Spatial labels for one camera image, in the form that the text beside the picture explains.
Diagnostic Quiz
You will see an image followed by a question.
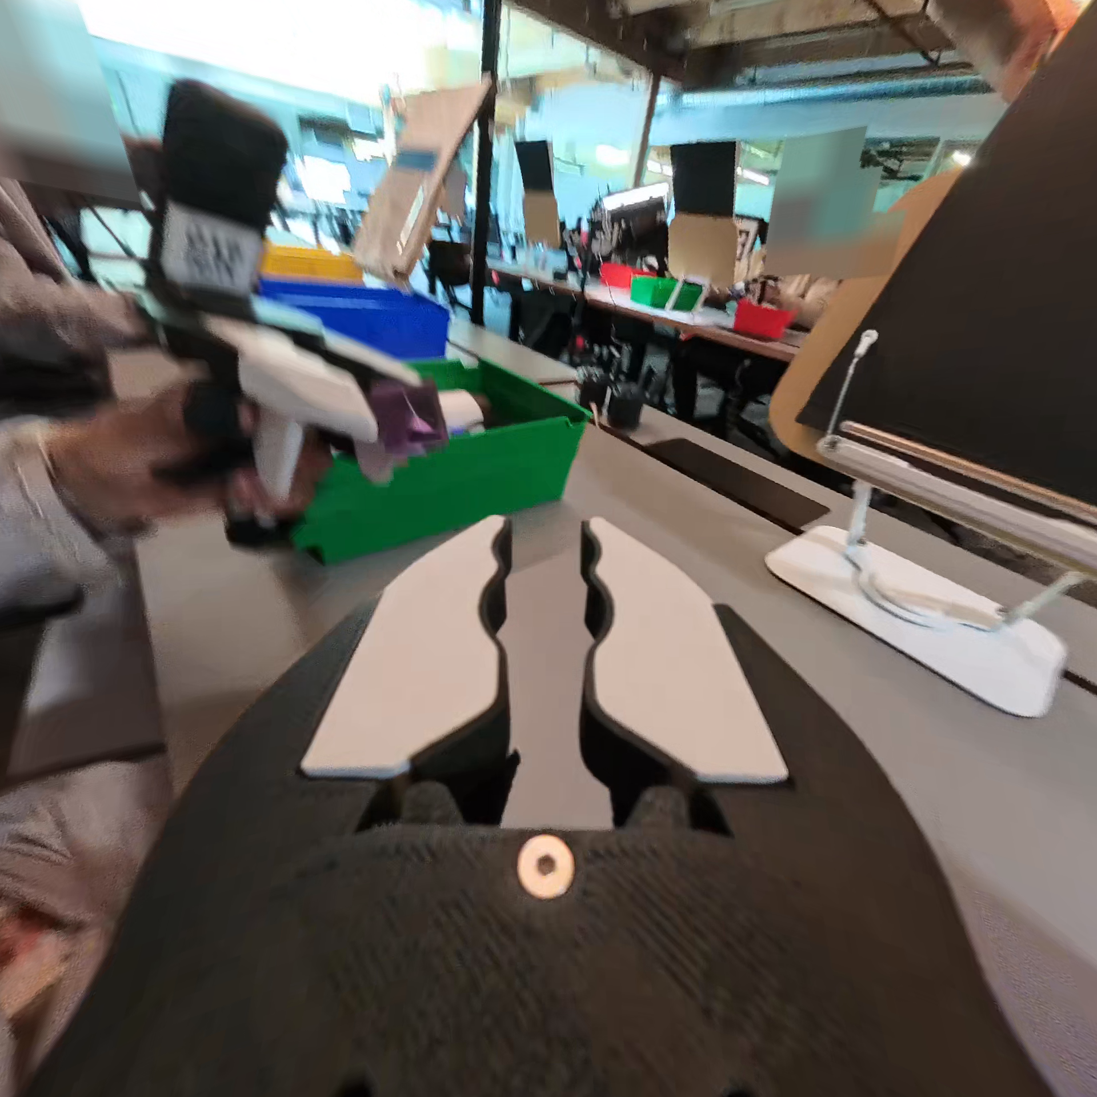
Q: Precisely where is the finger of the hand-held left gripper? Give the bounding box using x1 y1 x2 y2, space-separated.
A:
239 338 383 443
283 321 428 389

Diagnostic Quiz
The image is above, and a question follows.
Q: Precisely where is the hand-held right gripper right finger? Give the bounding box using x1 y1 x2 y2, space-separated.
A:
581 516 790 785

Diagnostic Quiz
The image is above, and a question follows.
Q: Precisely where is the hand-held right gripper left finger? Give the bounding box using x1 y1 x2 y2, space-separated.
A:
301 514 517 780

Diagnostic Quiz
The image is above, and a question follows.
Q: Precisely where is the purple transparent cube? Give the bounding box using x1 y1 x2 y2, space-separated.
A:
372 380 454 481

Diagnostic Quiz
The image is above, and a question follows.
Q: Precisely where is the large green plastic bin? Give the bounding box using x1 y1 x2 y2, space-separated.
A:
290 356 595 569

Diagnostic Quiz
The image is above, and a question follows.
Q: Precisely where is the person's left forearm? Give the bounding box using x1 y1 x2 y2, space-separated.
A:
0 183 186 549

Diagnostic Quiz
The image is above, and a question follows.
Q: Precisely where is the grey desk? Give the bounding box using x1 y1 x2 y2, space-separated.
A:
135 318 1097 1097

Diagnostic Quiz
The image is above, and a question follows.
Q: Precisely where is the person's left hand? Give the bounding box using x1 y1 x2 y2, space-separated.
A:
48 376 263 538

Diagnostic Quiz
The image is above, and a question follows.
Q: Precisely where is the blue plastic bin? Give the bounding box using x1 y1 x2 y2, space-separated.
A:
255 276 454 361

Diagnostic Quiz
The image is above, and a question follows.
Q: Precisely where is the yellow plastic bin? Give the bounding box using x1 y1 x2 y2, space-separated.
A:
261 243 366 283

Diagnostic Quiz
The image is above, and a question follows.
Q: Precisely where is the tilted cardboard panel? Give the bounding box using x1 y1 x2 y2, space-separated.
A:
352 78 495 285

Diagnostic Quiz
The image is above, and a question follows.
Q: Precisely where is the black and cardboard background panel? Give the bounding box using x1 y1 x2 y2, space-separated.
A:
514 139 565 247
668 139 741 285

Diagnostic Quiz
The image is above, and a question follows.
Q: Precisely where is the black metal pole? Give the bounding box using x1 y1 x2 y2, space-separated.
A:
466 0 506 276

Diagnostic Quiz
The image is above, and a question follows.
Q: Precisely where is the small green bin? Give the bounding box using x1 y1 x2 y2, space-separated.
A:
630 272 706 312

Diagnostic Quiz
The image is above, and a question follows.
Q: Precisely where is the silver lamp bar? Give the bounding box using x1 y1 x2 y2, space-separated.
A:
816 329 1097 631

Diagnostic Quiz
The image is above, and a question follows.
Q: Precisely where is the person's light clothing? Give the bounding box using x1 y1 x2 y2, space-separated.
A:
0 547 177 1097

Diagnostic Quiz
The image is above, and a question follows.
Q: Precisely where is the black board with cardboard backing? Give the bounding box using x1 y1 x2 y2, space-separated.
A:
768 32 1097 509

